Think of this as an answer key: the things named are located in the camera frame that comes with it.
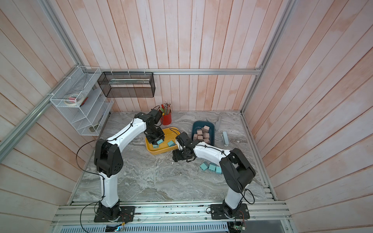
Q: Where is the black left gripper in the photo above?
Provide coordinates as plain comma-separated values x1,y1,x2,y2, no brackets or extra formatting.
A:
145,125,165,145

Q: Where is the yellow plastic bin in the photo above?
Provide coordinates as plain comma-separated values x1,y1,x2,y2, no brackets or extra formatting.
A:
145,127,181,155

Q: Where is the dark teal plastic bin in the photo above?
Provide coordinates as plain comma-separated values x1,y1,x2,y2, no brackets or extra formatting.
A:
191,120,215,146

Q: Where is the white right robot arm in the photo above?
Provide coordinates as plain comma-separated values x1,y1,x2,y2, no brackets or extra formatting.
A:
173,132,256,211

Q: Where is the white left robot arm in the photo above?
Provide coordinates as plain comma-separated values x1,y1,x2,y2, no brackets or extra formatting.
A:
94,109,165,208

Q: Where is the red pencil cup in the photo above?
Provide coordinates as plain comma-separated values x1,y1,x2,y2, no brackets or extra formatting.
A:
159,101,172,125

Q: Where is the white stapler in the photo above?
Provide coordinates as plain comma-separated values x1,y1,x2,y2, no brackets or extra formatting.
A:
221,131,229,147

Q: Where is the tape roll on shelf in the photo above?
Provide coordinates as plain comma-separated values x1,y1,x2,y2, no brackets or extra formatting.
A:
63,93,84,106

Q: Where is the black mesh wall basket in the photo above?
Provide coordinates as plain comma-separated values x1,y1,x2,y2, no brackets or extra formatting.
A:
98,71,155,98

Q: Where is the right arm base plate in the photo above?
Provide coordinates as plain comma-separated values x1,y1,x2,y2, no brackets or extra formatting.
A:
210,203,250,220

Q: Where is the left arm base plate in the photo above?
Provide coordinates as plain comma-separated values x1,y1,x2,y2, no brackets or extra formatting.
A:
94,204,135,223

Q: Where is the white wire shelf rack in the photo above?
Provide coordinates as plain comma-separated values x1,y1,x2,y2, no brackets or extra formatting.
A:
50,66,114,136

